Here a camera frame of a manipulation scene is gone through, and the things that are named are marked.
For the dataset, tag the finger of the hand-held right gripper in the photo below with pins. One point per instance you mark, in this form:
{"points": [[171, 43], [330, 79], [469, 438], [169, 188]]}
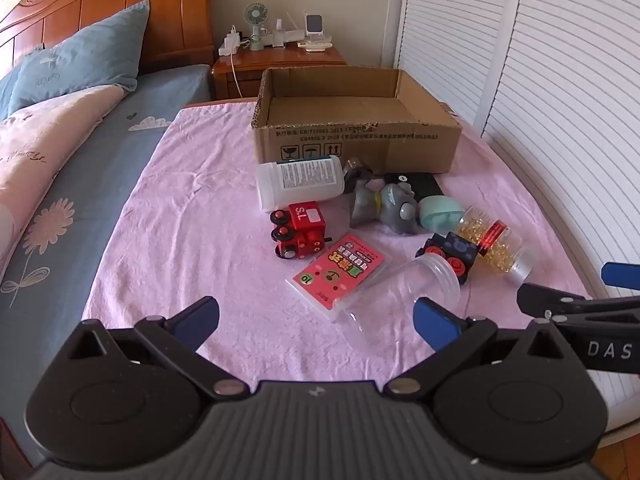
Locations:
{"points": [[622, 275], [545, 300]]}

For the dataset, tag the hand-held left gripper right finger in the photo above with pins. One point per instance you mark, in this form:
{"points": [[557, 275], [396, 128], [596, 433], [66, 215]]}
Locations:
{"points": [[435, 322]]}

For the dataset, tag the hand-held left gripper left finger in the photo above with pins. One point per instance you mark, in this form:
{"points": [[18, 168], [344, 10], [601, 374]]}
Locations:
{"points": [[197, 317]]}

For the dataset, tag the clear plastic jar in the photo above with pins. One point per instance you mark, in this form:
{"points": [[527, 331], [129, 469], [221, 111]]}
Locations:
{"points": [[400, 295]]}

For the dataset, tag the clear jar of gold beads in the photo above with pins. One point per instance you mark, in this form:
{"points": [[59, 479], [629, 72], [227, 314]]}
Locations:
{"points": [[500, 245]]}

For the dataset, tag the black toy train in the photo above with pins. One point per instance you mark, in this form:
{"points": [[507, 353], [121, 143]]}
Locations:
{"points": [[457, 250]]}

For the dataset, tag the mint green earbud case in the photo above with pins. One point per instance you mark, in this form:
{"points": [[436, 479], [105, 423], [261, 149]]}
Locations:
{"points": [[435, 212]]}

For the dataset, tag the pink card box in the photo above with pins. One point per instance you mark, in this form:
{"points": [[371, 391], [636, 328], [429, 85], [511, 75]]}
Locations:
{"points": [[335, 270]]}

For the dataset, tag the grey toy figure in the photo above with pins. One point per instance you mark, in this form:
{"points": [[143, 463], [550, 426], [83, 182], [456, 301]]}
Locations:
{"points": [[390, 205]]}

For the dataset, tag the black digital timer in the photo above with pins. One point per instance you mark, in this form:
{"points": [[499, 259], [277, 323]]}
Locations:
{"points": [[425, 185]]}

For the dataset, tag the red toy train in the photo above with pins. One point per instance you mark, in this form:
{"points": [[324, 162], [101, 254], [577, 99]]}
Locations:
{"points": [[305, 230]]}

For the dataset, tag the white plastic bottle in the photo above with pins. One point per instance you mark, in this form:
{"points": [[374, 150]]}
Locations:
{"points": [[300, 182]]}

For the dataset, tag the cardboard box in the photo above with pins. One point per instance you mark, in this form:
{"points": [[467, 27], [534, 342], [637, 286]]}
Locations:
{"points": [[350, 140]]}

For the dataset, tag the pink cloth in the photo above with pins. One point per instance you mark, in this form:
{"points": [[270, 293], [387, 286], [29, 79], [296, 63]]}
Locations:
{"points": [[200, 210]]}

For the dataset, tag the white louvred door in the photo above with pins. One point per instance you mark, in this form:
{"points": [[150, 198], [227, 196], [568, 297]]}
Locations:
{"points": [[450, 35], [590, 110]]}

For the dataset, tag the blue floral bed sheet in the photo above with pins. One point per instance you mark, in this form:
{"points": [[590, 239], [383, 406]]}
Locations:
{"points": [[100, 170]]}

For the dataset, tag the pink floral pillow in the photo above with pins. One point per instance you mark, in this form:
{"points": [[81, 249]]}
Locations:
{"points": [[40, 150]]}

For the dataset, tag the wooden nightstand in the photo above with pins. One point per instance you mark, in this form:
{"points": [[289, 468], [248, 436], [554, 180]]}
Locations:
{"points": [[280, 62]]}

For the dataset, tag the white power strip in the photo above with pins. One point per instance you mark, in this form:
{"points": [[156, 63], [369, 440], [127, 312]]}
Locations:
{"points": [[232, 49]]}

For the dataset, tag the blue pillow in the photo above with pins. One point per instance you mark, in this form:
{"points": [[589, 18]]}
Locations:
{"points": [[85, 55], [7, 95]]}

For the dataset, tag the white remote control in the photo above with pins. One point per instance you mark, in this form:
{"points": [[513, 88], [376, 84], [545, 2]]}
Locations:
{"points": [[315, 48]]}

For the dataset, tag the clear spray bottle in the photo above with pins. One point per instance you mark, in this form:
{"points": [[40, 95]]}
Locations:
{"points": [[280, 35]]}

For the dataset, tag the small green fan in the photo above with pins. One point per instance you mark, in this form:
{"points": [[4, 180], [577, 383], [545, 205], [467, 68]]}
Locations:
{"points": [[256, 14]]}

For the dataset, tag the wooden headboard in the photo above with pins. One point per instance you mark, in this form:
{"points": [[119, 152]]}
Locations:
{"points": [[165, 10]]}

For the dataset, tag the phone on white stand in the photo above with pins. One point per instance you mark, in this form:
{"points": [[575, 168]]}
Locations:
{"points": [[314, 24]]}

